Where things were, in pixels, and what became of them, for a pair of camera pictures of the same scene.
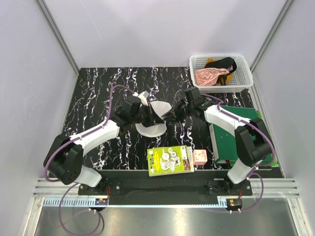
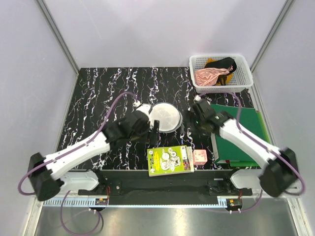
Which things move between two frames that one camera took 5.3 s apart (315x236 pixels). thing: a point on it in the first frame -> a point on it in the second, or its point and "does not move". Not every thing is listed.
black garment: [223, 63] does not move
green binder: [224, 143] does not move
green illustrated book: [170, 160] does not move
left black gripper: [153, 118] -> [150, 137]
